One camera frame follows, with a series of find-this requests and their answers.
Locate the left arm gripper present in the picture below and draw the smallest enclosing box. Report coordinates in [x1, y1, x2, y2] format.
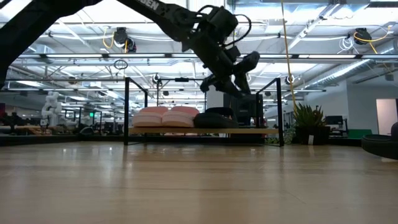
[182, 5, 261, 100]

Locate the black slide sandal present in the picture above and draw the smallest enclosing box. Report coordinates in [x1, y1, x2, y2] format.
[361, 121, 398, 161]
[193, 106, 240, 129]

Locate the pink slide sandal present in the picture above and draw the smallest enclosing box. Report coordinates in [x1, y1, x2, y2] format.
[161, 106, 201, 129]
[131, 106, 169, 128]

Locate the black metal wood-board shelf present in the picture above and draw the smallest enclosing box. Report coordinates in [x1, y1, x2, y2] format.
[123, 77, 285, 147]

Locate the black computer monitor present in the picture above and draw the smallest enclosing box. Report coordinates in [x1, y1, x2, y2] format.
[223, 92, 264, 119]

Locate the potted aloe plant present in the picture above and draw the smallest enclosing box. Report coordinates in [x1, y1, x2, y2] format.
[292, 103, 331, 146]

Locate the green box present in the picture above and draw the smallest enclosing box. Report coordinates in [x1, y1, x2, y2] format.
[347, 129, 373, 139]

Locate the white robot figure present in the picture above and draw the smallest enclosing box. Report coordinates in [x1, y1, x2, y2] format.
[40, 91, 63, 128]

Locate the black background rig frame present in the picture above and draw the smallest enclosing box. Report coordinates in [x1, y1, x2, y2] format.
[155, 77, 207, 110]

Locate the hanging yellow cable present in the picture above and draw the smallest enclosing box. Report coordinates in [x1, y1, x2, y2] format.
[280, 0, 298, 114]

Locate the hanging black cable loop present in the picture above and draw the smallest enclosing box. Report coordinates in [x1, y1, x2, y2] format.
[113, 59, 129, 71]

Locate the ceiling cable reel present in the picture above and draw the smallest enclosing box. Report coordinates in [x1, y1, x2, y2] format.
[353, 27, 373, 45]
[113, 27, 137, 54]

